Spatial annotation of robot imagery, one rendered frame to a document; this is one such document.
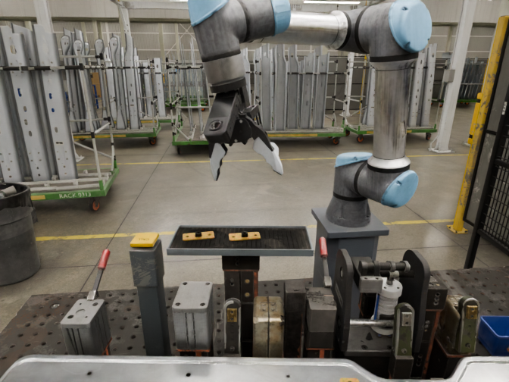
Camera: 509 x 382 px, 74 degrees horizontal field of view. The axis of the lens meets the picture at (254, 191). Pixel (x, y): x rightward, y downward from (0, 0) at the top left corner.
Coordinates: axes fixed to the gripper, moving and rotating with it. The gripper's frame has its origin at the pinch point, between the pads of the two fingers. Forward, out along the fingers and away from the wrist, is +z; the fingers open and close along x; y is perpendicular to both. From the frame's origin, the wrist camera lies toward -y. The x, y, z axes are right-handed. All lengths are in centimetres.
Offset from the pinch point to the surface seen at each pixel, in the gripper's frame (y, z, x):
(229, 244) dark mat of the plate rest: 5.1, 19.9, 11.4
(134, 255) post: -1.9, 17.7, 35.5
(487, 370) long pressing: -6, 45, -44
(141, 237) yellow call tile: 2.2, 15.1, 34.9
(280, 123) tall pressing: 643, 157, 157
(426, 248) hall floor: 227, 185, -67
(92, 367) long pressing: -27, 28, 33
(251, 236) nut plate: 10.5, 21.2, 7.2
